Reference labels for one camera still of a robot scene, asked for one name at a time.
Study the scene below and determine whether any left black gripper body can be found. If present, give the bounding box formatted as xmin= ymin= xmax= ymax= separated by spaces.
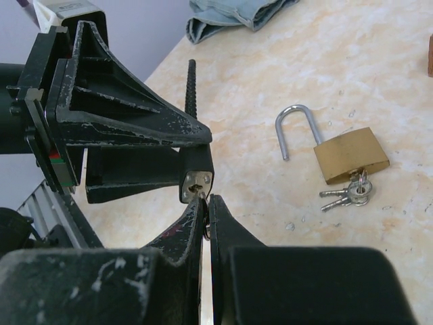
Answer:
xmin=6 ymin=26 xmax=78 ymax=192

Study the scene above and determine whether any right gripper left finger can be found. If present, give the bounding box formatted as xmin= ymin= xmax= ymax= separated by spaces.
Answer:
xmin=1 ymin=197 xmax=207 ymax=324

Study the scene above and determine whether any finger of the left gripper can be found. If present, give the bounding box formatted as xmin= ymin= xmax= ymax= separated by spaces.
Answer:
xmin=85 ymin=147 xmax=183 ymax=204
xmin=45 ymin=20 xmax=212 ymax=148

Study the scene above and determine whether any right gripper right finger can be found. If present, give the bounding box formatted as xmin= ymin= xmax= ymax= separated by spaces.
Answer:
xmin=209 ymin=195 xmax=416 ymax=324

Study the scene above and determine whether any silver key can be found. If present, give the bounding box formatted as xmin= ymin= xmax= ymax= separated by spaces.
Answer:
xmin=319 ymin=169 xmax=373 ymax=213
xmin=199 ymin=192 xmax=210 ymax=241

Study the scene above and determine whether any black cable lock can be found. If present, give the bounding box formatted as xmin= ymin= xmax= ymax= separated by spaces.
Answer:
xmin=179 ymin=59 xmax=214 ymax=204

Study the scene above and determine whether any brass padlock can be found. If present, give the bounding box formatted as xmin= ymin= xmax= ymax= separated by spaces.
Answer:
xmin=275 ymin=104 xmax=390 ymax=185

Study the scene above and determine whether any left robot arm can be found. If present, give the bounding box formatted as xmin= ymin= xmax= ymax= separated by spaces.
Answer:
xmin=1 ymin=20 xmax=214 ymax=204

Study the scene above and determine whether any blue folded cloth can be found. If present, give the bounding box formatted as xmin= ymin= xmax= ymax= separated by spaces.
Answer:
xmin=186 ymin=0 xmax=297 ymax=45

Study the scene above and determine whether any wooden compartment tray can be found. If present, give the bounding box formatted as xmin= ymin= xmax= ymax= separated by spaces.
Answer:
xmin=427 ymin=35 xmax=433 ymax=77

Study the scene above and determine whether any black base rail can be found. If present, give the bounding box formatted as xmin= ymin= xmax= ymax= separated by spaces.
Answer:
xmin=0 ymin=179 xmax=106 ymax=251

